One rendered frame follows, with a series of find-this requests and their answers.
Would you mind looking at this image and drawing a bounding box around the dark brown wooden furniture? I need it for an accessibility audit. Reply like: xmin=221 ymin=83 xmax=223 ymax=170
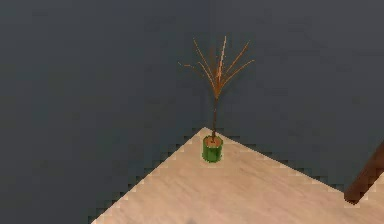
xmin=343 ymin=140 xmax=384 ymax=205

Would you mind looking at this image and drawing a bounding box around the brown house plant green pot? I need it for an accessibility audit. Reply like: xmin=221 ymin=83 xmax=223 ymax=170
xmin=177 ymin=35 xmax=256 ymax=164

